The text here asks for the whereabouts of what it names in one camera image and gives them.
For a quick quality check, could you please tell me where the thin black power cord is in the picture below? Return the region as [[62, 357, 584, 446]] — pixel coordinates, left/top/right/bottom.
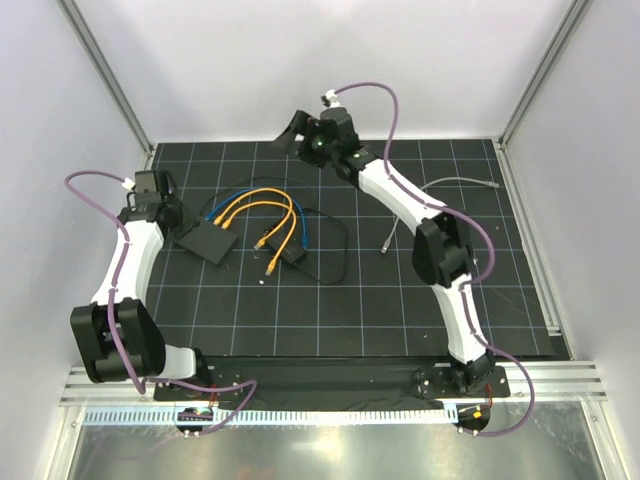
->
[[199, 174, 351, 286]]

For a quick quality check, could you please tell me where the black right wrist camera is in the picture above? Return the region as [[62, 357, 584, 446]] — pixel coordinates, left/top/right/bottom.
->
[[320, 106, 355, 135]]

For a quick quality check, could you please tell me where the grey ethernet cable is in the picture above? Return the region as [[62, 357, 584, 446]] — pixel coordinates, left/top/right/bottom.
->
[[380, 177, 500, 254]]

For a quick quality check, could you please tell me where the yellow ethernet cable outer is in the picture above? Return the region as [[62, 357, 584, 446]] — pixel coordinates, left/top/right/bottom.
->
[[213, 187, 298, 277]]

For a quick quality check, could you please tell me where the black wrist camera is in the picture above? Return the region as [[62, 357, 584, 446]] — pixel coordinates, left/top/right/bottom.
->
[[126, 169, 175, 207], [320, 106, 355, 135]]

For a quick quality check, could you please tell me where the aluminium corner post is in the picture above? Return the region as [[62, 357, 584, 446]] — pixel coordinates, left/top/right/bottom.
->
[[498, 0, 592, 150], [56, 0, 154, 157]]

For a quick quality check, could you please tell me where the yellow ethernet cable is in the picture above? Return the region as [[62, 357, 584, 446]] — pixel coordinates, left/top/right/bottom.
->
[[222, 200, 295, 250], [213, 187, 298, 277]]

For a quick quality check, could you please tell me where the right aluminium corner post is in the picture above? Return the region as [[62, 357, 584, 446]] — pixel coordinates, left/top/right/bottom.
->
[[498, 0, 592, 150]]

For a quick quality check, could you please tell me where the left aluminium corner post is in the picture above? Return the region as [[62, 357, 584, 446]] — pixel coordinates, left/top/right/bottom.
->
[[56, 0, 154, 157]]

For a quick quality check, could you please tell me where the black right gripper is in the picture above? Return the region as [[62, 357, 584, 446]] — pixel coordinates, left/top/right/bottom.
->
[[269, 113, 336, 171]]

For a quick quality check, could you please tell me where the black network switch box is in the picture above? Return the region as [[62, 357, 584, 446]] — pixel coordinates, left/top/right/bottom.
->
[[173, 223, 239, 266]]

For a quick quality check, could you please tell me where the black power adapter brick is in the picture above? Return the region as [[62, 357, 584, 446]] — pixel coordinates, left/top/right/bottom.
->
[[266, 234, 307, 266]]

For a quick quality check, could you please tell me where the white slotted cable duct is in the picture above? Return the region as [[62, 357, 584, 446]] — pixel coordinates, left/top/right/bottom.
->
[[82, 404, 458, 427]]

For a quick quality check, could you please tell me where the black grid cutting mat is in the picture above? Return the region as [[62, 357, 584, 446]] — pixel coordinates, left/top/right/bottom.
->
[[147, 139, 567, 359]]

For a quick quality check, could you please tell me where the yellow ethernet cable inner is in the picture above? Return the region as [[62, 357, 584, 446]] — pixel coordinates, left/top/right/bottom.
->
[[222, 200, 295, 250]]

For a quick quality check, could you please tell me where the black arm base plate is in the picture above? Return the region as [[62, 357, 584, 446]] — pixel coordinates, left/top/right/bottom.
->
[[195, 357, 511, 410]]

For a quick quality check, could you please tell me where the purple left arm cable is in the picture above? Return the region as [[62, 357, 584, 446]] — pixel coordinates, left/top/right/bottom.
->
[[66, 170, 259, 435]]

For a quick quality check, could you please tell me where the aluminium front frame rail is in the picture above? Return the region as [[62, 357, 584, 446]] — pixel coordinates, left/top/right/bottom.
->
[[59, 361, 607, 407]]

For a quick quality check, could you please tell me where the blue ethernet cable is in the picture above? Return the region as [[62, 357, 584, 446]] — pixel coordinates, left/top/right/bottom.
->
[[204, 197, 310, 249]]

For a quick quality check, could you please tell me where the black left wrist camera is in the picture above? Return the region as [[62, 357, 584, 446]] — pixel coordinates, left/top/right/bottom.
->
[[126, 169, 175, 207]]

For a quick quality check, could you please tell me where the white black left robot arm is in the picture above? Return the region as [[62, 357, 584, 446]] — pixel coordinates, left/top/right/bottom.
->
[[70, 204, 212, 400]]

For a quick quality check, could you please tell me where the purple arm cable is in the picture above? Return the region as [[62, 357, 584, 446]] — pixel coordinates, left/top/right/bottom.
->
[[66, 170, 259, 435], [333, 79, 536, 437]]

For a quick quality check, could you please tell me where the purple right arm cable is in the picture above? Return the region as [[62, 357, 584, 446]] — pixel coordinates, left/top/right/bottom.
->
[[333, 79, 536, 437]]

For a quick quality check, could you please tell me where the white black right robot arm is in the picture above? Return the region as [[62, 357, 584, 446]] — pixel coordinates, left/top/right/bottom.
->
[[273, 107, 495, 396]]

